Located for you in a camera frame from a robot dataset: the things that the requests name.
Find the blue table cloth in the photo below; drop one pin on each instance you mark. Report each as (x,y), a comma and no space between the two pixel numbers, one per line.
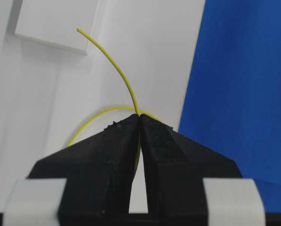
(233,99)

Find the small raised white plate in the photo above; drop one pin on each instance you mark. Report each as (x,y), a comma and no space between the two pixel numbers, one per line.
(55,22)

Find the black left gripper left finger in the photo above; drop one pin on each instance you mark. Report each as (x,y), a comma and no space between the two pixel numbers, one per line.
(99,171)

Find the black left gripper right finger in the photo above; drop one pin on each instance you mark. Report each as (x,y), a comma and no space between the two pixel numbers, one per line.
(174,170)

